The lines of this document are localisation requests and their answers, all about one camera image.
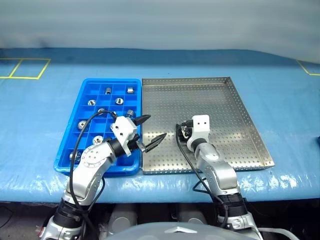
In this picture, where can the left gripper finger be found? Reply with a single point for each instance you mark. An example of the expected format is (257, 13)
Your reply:
(155, 142)
(142, 120)

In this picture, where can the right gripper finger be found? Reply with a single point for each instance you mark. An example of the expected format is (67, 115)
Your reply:
(180, 140)
(185, 123)

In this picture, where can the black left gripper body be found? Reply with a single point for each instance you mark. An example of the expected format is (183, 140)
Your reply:
(136, 143)

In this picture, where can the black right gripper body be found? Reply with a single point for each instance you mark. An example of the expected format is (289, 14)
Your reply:
(191, 130)

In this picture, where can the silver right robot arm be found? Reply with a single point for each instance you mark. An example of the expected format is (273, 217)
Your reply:
(220, 175)

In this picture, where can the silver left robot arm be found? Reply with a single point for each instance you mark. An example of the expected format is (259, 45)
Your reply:
(87, 170)

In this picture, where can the blue compartment tray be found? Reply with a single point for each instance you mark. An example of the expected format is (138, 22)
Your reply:
(72, 117)

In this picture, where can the perforated metal tray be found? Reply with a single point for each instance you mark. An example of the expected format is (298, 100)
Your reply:
(232, 112)

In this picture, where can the grey rounded cylinder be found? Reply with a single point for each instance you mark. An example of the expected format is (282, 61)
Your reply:
(122, 218)
(192, 215)

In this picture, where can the grey robot torso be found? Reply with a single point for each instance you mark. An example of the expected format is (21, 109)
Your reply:
(175, 231)

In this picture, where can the blue plastic table cover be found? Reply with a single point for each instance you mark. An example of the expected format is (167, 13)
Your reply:
(30, 125)

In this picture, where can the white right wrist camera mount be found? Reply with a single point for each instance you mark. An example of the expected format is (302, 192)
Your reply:
(201, 127)

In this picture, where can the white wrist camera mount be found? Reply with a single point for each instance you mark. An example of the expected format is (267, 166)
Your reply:
(201, 127)
(123, 130)

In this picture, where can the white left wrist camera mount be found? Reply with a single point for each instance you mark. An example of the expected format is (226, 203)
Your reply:
(123, 130)

